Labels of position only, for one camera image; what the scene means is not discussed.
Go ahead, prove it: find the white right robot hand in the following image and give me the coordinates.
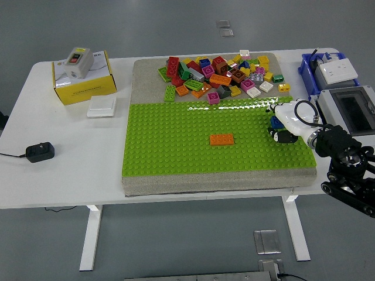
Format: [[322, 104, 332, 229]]
[[265, 99, 322, 145]]

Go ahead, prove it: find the translucent grey toy brick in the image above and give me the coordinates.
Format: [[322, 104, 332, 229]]
[[249, 73, 266, 86]]

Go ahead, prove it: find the brown toy brick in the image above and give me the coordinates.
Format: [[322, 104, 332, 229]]
[[230, 68, 247, 86]]

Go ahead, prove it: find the dark grey toy brick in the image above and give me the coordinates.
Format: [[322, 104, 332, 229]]
[[217, 84, 233, 99]]

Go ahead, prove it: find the orange eight-stud toy brick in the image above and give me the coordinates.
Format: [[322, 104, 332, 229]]
[[209, 73, 233, 88], [209, 133, 236, 147]]

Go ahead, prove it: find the red square toy brick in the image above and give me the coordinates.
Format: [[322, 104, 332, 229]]
[[211, 56, 228, 71]]

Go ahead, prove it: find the orange long toy brick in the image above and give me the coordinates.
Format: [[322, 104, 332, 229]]
[[191, 82, 213, 100]]

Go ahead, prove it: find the lime six-stud toy brick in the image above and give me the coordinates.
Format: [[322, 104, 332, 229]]
[[183, 78, 204, 91]]

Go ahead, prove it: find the grey long toy brick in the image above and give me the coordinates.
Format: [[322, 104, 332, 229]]
[[189, 67, 205, 83]]

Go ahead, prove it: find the dark green toy brick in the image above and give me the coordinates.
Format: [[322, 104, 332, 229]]
[[178, 61, 192, 81]]

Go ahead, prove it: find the lime eight-stud toy brick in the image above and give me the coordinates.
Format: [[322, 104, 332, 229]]
[[163, 85, 177, 103]]

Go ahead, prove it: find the red long toy brick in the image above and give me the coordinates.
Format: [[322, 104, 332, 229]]
[[166, 56, 180, 78]]

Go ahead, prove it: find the green studded baseplate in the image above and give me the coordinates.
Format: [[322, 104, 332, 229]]
[[121, 95, 318, 178]]

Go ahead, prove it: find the lime flat toy brick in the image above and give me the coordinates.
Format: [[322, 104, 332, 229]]
[[157, 66, 172, 84]]

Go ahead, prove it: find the grey box under socket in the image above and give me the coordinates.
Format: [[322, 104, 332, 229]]
[[314, 68, 360, 91]]

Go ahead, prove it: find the blue plastic bin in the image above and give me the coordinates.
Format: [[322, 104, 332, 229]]
[[298, 52, 360, 102]]

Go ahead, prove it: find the white table leg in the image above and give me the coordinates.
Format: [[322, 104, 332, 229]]
[[281, 195, 311, 262], [79, 204, 103, 272]]

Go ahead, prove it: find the large metal floor plate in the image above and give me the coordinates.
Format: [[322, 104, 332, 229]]
[[253, 229, 282, 255]]

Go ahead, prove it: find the grey-brown mat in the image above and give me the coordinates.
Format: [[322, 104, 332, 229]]
[[121, 52, 318, 197]]

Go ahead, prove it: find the long grey metal bar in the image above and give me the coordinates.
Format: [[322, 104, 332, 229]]
[[124, 270, 273, 281]]

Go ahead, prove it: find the yellow cardboard box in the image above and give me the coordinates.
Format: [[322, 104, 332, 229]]
[[52, 50, 118, 106]]

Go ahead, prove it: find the black power adapter plug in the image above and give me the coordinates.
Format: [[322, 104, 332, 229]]
[[25, 142, 56, 163]]

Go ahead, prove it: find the black looped wrist cable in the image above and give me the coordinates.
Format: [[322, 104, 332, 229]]
[[294, 100, 333, 131]]

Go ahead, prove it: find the grey enclosure with window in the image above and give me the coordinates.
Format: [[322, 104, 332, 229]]
[[310, 85, 375, 138]]

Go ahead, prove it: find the white wall socket panel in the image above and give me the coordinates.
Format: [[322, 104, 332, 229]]
[[319, 57, 359, 85]]

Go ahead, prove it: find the grey metal bracket plate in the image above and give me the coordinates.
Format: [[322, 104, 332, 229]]
[[257, 259, 284, 277]]

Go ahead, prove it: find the black floor cable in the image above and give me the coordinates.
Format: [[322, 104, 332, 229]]
[[277, 273, 308, 281]]

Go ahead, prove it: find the white wall switch plate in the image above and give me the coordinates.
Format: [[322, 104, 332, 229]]
[[86, 95, 117, 118]]

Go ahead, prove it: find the grey push-button switch box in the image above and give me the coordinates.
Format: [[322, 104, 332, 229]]
[[63, 47, 95, 80]]

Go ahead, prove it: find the black cable under table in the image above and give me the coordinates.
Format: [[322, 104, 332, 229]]
[[43, 205, 79, 213]]

